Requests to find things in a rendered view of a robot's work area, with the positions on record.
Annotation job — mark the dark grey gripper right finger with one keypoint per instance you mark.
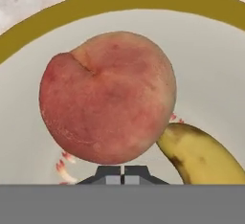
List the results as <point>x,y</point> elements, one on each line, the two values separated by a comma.
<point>137,172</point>

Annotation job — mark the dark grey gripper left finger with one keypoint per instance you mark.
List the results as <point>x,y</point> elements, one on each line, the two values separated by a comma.
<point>108,172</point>

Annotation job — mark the red pink peach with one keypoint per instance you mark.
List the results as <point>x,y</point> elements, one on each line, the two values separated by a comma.
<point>108,100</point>

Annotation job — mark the yellow banana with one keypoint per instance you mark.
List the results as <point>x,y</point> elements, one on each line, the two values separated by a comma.
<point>204,157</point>

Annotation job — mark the white bowl with olive rim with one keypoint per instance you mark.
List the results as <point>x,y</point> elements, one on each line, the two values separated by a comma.
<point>207,74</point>

